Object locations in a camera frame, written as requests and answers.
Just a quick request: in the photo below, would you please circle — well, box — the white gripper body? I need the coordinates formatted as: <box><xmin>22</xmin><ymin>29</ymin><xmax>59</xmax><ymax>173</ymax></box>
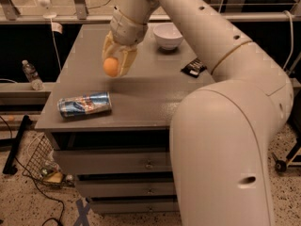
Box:
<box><xmin>110</xmin><ymin>7</ymin><xmax>148</xmax><ymax>46</ymax></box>

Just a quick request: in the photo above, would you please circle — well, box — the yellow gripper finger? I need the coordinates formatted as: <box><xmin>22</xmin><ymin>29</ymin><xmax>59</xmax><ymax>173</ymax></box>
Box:
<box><xmin>117</xmin><ymin>45</ymin><xmax>137</xmax><ymax>77</ymax></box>
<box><xmin>103</xmin><ymin>32</ymin><xmax>119</xmax><ymax>63</ymax></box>

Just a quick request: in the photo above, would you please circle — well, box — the orange fruit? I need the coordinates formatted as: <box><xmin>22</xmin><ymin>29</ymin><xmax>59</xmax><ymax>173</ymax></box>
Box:
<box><xmin>103</xmin><ymin>57</ymin><xmax>119</xmax><ymax>77</ymax></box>

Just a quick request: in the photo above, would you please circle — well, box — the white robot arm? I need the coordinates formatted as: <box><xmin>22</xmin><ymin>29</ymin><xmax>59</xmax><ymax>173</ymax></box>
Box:
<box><xmin>103</xmin><ymin>0</ymin><xmax>293</xmax><ymax>226</ymax></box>

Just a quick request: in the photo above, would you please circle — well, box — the crushed redbull can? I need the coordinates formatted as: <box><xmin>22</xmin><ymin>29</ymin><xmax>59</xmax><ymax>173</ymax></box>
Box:
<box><xmin>57</xmin><ymin>91</ymin><xmax>112</xmax><ymax>118</ymax></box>

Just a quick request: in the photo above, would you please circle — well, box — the white ceramic bowl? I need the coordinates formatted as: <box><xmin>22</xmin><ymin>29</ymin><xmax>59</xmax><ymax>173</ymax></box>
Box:
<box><xmin>153</xmin><ymin>23</ymin><xmax>183</xmax><ymax>50</ymax></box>

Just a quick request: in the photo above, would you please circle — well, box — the black snack packet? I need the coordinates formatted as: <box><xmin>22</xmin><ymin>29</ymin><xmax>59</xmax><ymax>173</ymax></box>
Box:
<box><xmin>181</xmin><ymin>58</ymin><xmax>207</xmax><ymax>78</ymax></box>

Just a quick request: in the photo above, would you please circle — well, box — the grey drawer cabinet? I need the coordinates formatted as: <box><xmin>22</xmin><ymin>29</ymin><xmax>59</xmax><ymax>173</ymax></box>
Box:
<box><xmin>34</xmin><ymin>22</ymin><xmax>217</xmax><ymax>216</ymax></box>

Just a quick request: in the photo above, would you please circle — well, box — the clear plastic water bottle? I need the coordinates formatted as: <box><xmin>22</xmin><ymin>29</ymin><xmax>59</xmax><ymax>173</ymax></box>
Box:
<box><xmin>22</xmin><ymin>60</ymin><xmax>43</xmax><ymax>90</ymax></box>

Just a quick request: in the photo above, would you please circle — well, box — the top grey drawer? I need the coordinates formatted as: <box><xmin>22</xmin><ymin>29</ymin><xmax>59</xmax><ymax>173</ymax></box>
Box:
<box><xmin>54</xmin><ymin>149</ymin><xmax>171</xmax><ymax>175</ymax></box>

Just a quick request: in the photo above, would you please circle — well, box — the grey drawer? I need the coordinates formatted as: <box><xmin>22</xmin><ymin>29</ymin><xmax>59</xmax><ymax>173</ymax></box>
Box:
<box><xmin>54</xmin><ymin>149</ymin><xmax>171</xmax><ymax>175</ymax></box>
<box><xmin>89</xmin><ymin>197</ymin><xmax>179</xmax><ymax>214</ymax></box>
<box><xmin>75</xmin><ymin>178</ymin><xmax>176</xmax><ymax>198</ymax></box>

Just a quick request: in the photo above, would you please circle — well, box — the middle grey drawer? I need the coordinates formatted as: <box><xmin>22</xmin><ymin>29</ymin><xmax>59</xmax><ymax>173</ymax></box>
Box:
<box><xmin>75</xmin><ymin>178</ymin><xmax>176</xmax><ymax>198</ymax></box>

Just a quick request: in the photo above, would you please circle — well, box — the bottom grey drawer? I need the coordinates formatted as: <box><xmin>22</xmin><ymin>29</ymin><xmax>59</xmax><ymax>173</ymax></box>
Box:
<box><xmin>89</xmin><ymin>197</ymin><xmax>179</xmax><ymax>214</ymax></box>

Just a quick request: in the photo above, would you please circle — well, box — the black metal stand leg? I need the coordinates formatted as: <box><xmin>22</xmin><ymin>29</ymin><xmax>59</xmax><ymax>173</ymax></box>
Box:
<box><xmin>3</xmin><ymin>115</ymin><xmax>32</xmax><ymax>175</ymax></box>

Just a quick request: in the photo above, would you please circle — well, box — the blue tape cross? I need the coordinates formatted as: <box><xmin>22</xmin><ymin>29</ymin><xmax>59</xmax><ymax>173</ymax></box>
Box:
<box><xmin>73</xmin><ymin>200</ymin><xmax>90</xmax><ymax>226</ymax></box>

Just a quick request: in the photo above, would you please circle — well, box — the black caster wheel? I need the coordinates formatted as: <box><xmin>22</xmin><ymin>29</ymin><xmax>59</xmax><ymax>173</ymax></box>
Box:
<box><xmin>272</xmin><ymin>153</ymin><xmax>287</xmax><ymax>172</ymax></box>

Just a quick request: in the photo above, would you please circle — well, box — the white hanging cable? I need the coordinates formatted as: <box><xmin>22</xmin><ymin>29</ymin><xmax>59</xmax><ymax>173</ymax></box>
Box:
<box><xmin>25</xmin><ymin>0</ymin><xmax>63</xmax><ymax>73</ymax></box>

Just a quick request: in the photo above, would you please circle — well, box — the wire mesh basket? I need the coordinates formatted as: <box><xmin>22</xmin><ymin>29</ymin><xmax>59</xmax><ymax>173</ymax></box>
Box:
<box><xmin>23</xmin><ymin>135</ymin><xmax>74</xmax><ymax>187</ymax></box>

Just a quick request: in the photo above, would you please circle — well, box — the black floor cable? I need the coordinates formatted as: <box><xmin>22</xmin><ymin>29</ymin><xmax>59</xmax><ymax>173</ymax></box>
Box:
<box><xmin>0</xmin><ymin>116</ymin><xmax>66</xmax><ymax>226</ymax></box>

